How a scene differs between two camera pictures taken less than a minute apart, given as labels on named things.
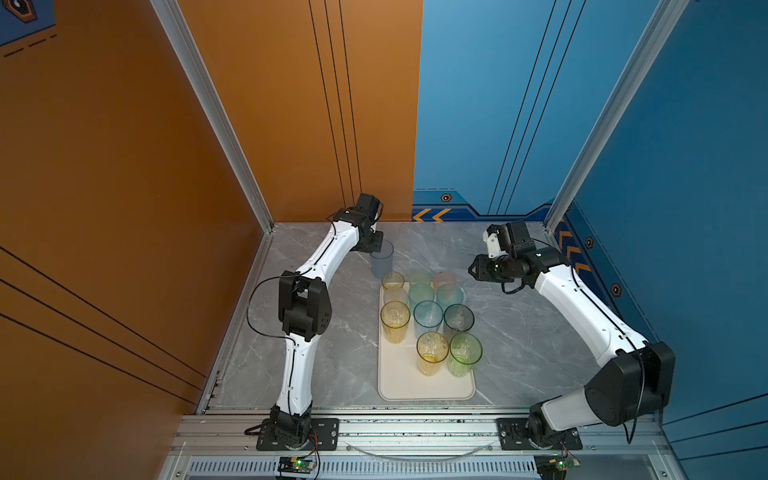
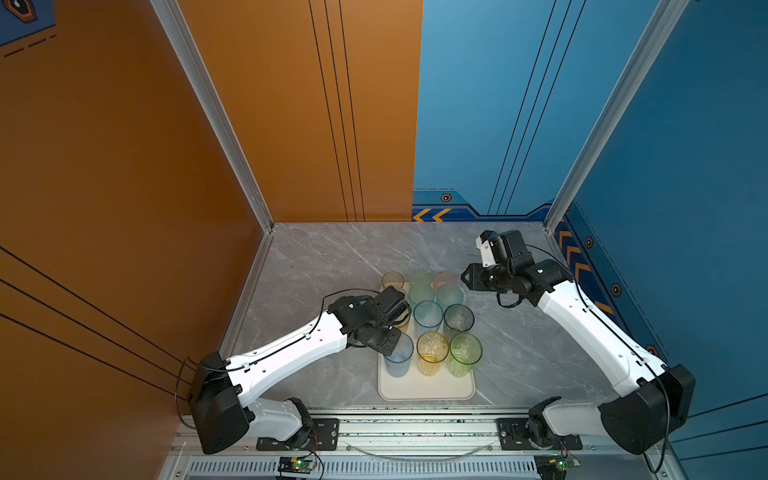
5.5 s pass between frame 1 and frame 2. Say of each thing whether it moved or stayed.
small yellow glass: stayed
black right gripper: moved
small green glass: stayed
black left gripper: moved
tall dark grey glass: stayed
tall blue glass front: stayed
